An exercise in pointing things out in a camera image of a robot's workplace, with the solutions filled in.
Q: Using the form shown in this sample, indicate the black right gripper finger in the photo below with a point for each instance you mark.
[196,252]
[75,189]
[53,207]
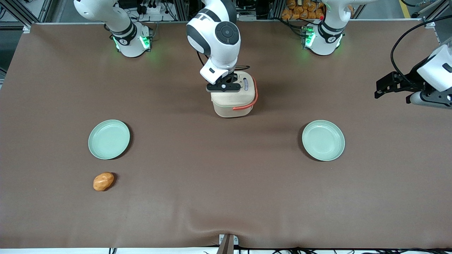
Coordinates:
[214,88]
[233,87]

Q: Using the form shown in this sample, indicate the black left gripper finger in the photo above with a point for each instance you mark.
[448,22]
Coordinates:
[379,94]
[390,82]

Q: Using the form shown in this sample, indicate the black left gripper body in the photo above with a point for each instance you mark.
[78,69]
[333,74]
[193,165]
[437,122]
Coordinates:
[410,77]

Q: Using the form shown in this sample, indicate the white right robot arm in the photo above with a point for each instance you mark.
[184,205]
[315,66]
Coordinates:
[215,38]

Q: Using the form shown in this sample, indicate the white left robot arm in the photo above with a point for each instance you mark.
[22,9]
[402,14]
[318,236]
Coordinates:
[328,37]

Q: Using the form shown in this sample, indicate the pale green plate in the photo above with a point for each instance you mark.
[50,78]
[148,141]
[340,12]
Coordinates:
[323,140]
[108,139]

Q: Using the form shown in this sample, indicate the brown table cover cloth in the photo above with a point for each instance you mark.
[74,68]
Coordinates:
[226,183]

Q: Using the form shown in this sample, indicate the bag of orange bread rolls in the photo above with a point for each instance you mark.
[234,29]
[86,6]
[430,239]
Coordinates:
[300,8]

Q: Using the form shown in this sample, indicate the white power strip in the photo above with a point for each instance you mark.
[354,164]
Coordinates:
[153,8]

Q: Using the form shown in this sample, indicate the orange-brown bread roll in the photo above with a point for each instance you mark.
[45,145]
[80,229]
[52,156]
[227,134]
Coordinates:
[103,181]

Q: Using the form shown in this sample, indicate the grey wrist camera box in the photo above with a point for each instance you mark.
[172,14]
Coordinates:
[423,100]

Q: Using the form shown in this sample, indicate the metal table edge bracket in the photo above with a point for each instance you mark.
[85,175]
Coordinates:
[226,245]

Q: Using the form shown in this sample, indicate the aluminium frame strut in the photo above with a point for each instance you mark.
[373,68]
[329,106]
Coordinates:
[21,14]

